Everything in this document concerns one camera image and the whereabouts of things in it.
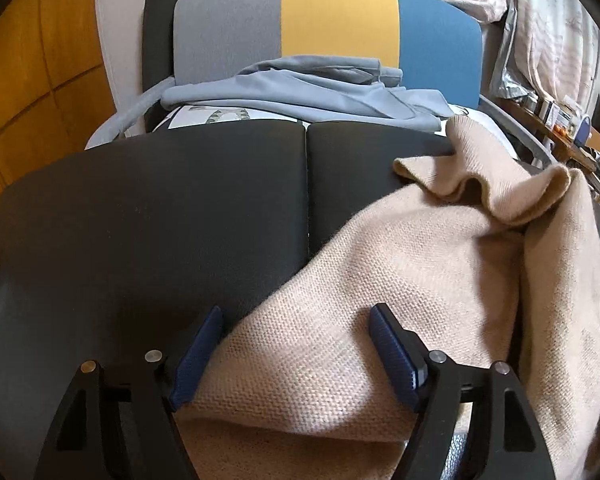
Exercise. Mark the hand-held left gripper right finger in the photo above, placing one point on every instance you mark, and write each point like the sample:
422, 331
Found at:
392, 355

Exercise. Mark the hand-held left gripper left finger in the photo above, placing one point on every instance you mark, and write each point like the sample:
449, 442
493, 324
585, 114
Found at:
195, 360

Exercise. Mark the beige knit sweater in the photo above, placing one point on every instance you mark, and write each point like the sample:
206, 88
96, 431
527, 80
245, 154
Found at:
380, 270

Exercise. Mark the black folding table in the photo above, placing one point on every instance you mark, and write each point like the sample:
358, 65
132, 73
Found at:
155, 210

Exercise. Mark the wooden desk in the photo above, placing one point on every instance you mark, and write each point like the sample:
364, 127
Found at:
555, 142

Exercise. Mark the blue container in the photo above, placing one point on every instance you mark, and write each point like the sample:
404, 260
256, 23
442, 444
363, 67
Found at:
583, 132

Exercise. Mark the white labelled box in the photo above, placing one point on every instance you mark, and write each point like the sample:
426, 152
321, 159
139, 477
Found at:
555, 110

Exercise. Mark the white printed cushion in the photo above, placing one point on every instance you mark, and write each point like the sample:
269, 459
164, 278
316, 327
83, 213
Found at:
195, 116

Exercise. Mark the light blue garment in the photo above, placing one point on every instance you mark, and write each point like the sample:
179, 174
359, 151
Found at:
305, 95

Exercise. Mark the silver foil bag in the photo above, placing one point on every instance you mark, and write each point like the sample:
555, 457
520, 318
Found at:
510, 80

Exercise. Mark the black upright roll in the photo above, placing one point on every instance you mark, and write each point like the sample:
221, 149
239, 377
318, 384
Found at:
157, 35

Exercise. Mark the grey yellow blue chair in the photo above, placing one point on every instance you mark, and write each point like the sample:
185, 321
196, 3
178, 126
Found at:
330, 15

